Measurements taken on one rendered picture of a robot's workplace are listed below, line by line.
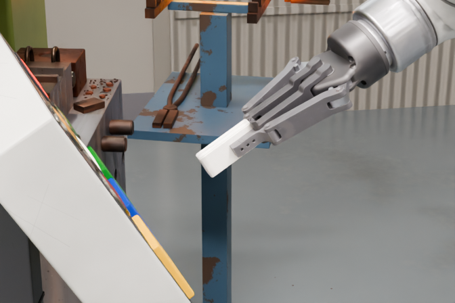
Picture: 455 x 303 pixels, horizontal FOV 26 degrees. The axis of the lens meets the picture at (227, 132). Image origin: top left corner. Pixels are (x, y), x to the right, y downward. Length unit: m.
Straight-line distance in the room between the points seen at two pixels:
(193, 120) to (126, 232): 1.21
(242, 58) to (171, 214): 1.02
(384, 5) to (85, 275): 0.45
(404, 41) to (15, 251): 0.48
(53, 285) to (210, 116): 0.67
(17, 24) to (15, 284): 0.89
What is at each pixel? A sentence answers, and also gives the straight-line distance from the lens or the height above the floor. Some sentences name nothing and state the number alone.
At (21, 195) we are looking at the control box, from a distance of 0.87.
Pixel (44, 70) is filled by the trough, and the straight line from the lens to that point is 1.65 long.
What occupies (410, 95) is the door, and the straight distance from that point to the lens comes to 4.41.
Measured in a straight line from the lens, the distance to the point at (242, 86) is 2.31.
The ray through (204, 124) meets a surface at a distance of 2.08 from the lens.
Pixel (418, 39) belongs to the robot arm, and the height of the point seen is 1.19.
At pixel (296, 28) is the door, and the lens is 4.17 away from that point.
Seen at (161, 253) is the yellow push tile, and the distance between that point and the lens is 0.97.
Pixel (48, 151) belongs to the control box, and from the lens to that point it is 0.86.
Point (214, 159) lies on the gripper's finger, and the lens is 1.10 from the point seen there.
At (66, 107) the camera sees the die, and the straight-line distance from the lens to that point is 1.67.
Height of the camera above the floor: 1.49
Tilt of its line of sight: 22 degrees down
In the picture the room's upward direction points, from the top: straight up
